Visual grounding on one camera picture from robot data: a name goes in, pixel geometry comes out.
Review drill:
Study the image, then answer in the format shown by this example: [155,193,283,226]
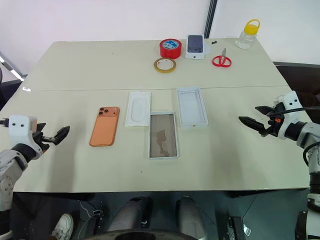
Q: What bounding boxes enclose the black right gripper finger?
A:
[238,116,270,135]
[254,105,276,117]

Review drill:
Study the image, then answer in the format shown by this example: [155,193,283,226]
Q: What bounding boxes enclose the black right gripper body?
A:
[259,102,286,138]

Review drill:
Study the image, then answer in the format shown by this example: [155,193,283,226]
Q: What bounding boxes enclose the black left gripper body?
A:
[32,130,55,154]

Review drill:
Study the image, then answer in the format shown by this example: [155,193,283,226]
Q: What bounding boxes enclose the white rectangular tray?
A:
[176,86,210,129]

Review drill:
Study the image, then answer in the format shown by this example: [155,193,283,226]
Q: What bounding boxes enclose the phone box tray with screen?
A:
[148,110,181,160]

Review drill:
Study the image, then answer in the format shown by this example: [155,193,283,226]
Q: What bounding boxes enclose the white box blue phone print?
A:
[184,34,207,61]

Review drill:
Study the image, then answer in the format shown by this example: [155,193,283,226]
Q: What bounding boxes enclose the orange smartphone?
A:
[89,106,121,148]

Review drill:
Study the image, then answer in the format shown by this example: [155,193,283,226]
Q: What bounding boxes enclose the dark chair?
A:
[0,66,29,111]

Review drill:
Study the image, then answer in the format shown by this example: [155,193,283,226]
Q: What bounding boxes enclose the clear jar yellow lid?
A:
[235,18,261,50]

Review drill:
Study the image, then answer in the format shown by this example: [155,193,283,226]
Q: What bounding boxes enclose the white cardboard insert tray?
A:
[124,91,152,128]

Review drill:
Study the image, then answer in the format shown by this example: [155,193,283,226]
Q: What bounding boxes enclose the white sneaker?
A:
[50,212,74,240]

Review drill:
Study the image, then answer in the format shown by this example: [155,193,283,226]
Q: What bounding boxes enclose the red tape roll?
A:
[159,38,183,60]

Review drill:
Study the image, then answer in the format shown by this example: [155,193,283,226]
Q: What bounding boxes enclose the tan tape roll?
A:
[153,56,177,74]

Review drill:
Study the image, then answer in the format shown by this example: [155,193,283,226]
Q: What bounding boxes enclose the grey right robot leg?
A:
[175,195,209,240]

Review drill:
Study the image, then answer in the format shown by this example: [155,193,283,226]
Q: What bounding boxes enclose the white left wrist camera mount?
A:
[8,115,44,161]

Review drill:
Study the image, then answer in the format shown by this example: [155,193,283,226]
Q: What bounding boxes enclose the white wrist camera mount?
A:
[272,90,305,140]
[8,115,44,161]

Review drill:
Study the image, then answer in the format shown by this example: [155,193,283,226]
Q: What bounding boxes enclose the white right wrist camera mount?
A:
[272,90,305,140]

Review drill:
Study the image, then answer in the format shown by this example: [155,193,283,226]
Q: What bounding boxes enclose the red handled scissors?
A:
[211,47,233,69]

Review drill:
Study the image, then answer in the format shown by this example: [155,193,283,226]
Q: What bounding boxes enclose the black vertical post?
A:
[203,0,219,39]

